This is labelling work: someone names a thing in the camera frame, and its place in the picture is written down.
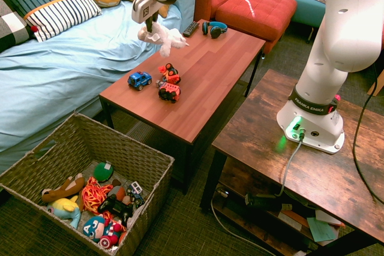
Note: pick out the rustic brown side table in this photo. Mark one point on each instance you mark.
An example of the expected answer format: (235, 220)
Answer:
(261, 136)

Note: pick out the white paper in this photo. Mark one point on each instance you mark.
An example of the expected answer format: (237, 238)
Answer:
(328, 218)

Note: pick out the black power adapter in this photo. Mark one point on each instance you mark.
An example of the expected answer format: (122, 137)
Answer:
(262, 201)

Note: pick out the yellow and blue plush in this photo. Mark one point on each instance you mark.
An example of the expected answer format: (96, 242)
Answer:
(64, 208)

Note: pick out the red tufted ottoman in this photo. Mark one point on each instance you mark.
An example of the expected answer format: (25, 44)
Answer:
(258, 10)

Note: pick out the light blue sofa bed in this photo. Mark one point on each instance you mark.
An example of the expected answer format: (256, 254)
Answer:
(60, 67)

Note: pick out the reddish wooden coffee table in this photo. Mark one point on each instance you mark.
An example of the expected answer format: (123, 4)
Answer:
(204, 67)

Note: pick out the black white checked pillow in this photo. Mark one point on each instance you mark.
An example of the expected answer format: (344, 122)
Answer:
(12, 26)

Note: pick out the green paper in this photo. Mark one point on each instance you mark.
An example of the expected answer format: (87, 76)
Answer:
(321, 229)

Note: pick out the black game controller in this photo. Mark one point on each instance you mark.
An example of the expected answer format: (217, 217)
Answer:
(115, 206)

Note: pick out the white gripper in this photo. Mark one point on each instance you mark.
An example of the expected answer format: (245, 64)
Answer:
(144, 8)

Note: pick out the teal chair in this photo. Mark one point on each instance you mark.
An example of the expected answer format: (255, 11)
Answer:
(303, 7)

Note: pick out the orange flame pattern plush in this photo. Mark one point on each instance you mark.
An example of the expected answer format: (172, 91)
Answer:
(94, 194)

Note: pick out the dark toy car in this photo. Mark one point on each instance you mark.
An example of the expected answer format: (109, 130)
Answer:
(135, 193)

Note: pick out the blue and black headphones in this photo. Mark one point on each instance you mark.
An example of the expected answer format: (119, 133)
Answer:
(215, 30)

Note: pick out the blue toy police car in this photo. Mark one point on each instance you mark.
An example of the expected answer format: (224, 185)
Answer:
(139, 80)

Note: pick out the Captain America plush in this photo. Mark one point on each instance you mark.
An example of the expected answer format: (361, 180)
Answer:
(97, 229)

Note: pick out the grey woven basket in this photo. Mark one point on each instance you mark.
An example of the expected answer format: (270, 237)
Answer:
(99, 145)

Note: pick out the white navy striped pillow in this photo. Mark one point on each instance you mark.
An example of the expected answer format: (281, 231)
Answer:
(63, 13)

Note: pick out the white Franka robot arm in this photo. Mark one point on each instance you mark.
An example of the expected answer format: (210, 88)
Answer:
(339, 28)

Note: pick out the black remote control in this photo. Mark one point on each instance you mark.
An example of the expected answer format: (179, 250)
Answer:
(191, 29)

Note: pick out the white stuffed toy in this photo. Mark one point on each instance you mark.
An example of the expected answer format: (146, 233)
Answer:
(171, 38)

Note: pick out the brown small plush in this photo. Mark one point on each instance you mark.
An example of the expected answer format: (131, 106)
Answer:
(118, 191)

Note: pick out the orange toy fire truck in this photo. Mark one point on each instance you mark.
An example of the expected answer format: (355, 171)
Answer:
(169, 91)

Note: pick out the orange and blue toy tractor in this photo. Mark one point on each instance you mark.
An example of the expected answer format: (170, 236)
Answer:
(170, 73)

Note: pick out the brown plush dog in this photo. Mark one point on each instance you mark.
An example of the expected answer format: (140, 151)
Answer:
(64, 190)

